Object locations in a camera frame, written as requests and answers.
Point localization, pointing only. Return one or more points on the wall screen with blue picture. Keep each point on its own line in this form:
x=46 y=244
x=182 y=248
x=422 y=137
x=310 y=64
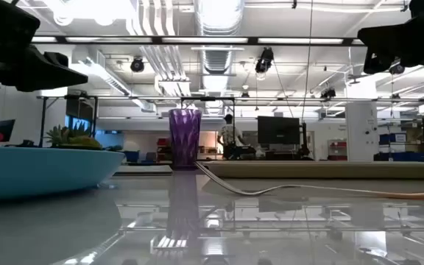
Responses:
x=79 y=112

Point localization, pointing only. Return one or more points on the silver ribbed ventilation duct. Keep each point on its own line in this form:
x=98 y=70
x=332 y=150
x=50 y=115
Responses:
x=217 y=22

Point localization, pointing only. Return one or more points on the green succulent plant in pot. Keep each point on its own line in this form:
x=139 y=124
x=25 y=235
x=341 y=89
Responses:
x=73 y=139

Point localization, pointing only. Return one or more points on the black monitor on stand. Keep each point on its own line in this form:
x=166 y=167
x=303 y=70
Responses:
x=278 y=129

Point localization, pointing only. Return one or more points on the blue storage bins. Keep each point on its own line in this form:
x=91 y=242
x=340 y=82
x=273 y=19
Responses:
x=399 y=154

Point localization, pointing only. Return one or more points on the black overhead rig beam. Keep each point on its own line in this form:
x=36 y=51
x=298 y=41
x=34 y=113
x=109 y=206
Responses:
x=204 y=36

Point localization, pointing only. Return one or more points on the black ceiling camera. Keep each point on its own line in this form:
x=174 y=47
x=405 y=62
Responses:
x=264 y=60
x=137 y=65

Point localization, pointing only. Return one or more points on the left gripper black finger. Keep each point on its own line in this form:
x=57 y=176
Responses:
x=57 y=78
x=56 y=59

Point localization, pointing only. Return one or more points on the white square pillar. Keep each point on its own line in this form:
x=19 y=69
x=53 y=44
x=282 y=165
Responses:
x=361 y=132

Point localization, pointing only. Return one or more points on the beige plastic tray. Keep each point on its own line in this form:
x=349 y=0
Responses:
x=322 y=169

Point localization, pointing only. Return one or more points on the silver fork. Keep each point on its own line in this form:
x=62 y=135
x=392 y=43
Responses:
x=234 y=189

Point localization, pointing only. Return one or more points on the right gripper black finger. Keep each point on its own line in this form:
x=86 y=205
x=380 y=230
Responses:
x=373 y=63
x=383 y=38

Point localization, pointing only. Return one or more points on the blue round plate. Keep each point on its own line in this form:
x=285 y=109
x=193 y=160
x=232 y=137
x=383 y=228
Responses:
x=39 y=171

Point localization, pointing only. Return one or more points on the person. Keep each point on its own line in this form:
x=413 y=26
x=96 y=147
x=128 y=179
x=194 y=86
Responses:
x=229 y=134

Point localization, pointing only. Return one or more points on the purple faceted plastic cup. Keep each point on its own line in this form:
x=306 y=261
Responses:
x=184 y=138

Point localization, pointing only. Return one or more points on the Acadia picture book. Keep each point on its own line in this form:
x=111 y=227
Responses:
x=142 y=169

